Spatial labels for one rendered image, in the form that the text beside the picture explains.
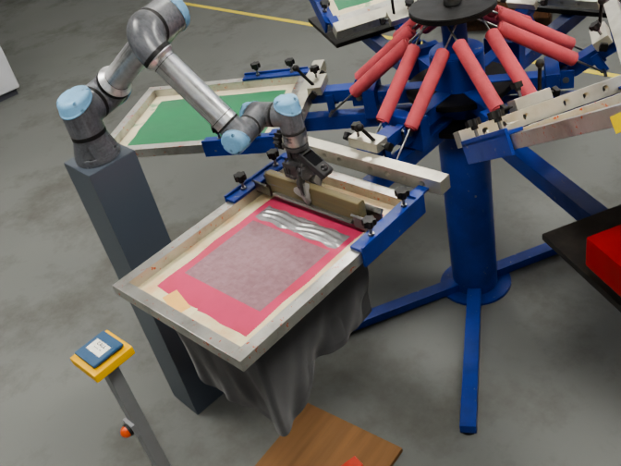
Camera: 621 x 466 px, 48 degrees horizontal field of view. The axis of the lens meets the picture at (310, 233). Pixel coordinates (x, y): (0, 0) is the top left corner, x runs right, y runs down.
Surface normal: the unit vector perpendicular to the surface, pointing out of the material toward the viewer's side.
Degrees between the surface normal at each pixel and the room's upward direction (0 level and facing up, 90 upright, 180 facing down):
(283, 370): 92
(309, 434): 0
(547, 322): 0
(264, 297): 0
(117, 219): 90
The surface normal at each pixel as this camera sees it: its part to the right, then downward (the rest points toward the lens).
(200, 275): -0.20, -0.79
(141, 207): 0.69, 0.31
